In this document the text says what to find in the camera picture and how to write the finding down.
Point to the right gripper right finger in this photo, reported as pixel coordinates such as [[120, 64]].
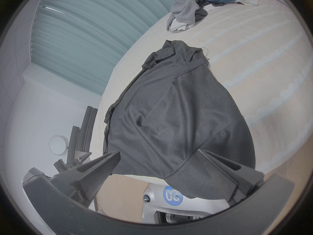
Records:
[[234, 180]]

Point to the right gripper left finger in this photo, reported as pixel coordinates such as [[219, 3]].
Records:
[[80, 182]]

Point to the black T-shirt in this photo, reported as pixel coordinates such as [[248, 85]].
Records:
[[176, 111]]

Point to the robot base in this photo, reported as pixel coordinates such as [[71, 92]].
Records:
[[156, 197]]

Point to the bed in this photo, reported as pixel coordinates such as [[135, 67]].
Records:
[[269, 82]]

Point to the black chest of drawers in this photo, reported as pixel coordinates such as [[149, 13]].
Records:
[[84, 131]]

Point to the blue-green curtain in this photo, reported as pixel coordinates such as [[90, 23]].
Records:
[[117, 6], [73, 52]]

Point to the black garment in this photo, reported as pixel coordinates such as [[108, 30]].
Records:
[[200, 12]]

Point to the grey knitted garment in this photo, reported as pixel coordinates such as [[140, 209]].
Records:
[[184, 10]]

